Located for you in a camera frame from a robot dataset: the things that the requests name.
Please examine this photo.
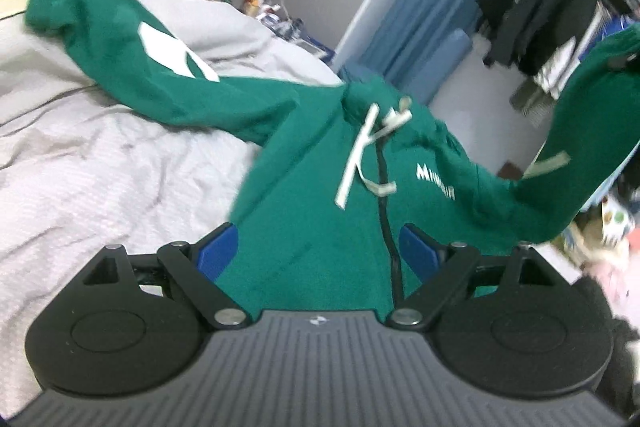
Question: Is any grey bed quilt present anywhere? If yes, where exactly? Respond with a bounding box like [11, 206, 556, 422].
[0, 0, 346, 417]

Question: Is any striped hanging garment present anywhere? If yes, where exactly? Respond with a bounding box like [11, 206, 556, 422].
[510, 78, 555, 128]

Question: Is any cluttered bedside table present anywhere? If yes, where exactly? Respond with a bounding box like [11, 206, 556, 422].
[240, 0, 335, 65]

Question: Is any brown wooden box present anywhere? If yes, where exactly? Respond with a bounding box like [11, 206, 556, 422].
[497, 161, 523, 181]

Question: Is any blue curtain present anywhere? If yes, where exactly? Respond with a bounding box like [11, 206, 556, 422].
[356, 0, 480, 77]

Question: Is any black hanging jacket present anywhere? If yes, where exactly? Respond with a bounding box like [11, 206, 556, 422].
[475, 0, 599, 77]

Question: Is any green hooded sweatshirt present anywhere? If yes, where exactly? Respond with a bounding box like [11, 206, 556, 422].
[25, 0, 639, 314]

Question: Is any blue covered chair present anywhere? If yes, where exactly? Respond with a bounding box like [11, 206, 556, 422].
[338, 28, 473, 105]

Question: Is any blue sports jersey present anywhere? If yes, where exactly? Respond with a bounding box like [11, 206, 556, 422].
[578, 14, 639, 62]

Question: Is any white grey hanging jacket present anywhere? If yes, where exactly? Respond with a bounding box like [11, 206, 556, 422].
[533, 2, 611, 100]

